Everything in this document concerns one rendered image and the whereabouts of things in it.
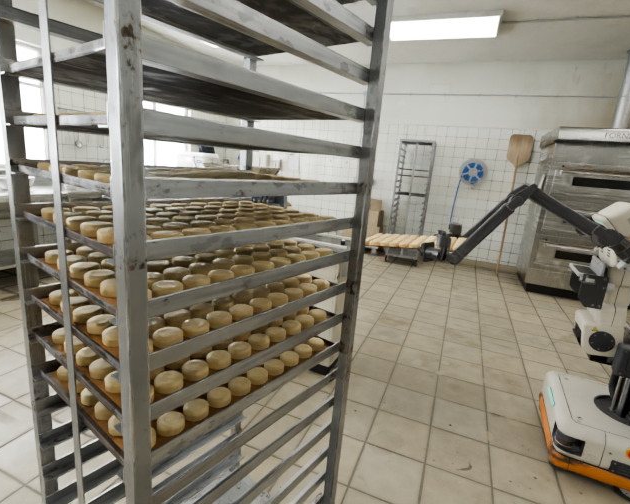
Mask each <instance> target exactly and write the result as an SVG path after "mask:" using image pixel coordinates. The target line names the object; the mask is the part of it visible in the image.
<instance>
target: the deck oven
mask: <svg viewBox="0 0 630 504"><path fill-rule="evenodd" d="M539 148H541V153H540V157H539V162H538V166H537V171H536V176H535V180H534V184H536V185H537V186H539V184H540V181H541V179H542V176H543V175H545V179H544V183H543V187H542V191H544V192H545V193H547V194H548V195H550V196H551V197H553V198H555V199H556V200H558V201H560V202H561V203H563V204H564V205H566V206H568V207H569V208H571V209H573V210H574V211H576V212H577V213H579V214H581V215H582V216H584V217H586V218H588V219H590V220H591V221H593V222H595V221H594V220H593V218H592V216H593V215H595V214H598V212H599V211H601V210H603V209H605V208H607V207H609V206H610V205H612V204H614V203H616V202H626V203H630V129H619V128H592V127H566V126H560V127H558V128H556V129H554V130H552V131H551V132H549V133H547V134H545V135H543V136H542V137H541V140H540V145H539ZM547 168H548V170H547ZM545 170H546V171H547V172H546V174H545ZM595 223H596V222H595ZM595 247H597V245H594V244H593V243H592V242H591V241H590V239H589V236H586V235H581V236H579V234H578V233H577V232H576V231H575V227H573V226H571V225H569V224H568V223H566V222H565V221H563V220H562V219H560V218H559V217H557V216H555V215H554V214H552V213H551V212H549V211H547V210H546V209H544V208H543V207H541V206H540V205H538V204H536V203H535V202H533V201H531V200H530V203H529V208H528V212H527V217H526V221H525V226H524V231H523V235H522V240H521V244H520V249H519V254H518V258H517V263H516V268H517V270H518V274H517V275H518V277H519V279H520V281H521V283H522V285H523V287H524V289H525V291H527V292H533V293H539V294H544V295H550V296H555V297H561V298H567V299H572V300H578V301H580V300H579V298H578V294H579V293H575V292H574V291H573V290H572V288H571V287H570V285H569V281H570V277H571V273H572V272H571V270H572V269H571V267H570V266H569V264H570V263H580V264H586V265H590V264H591V260H592V256H593V255H594V256H596V257H597V258H599V253H596V252H594V248H595ZM599 259H600V258H599ZM600 260H601V259H600ZM627 307H628V308H627V309H628V310H630V304H629V306H627Z"/></svg>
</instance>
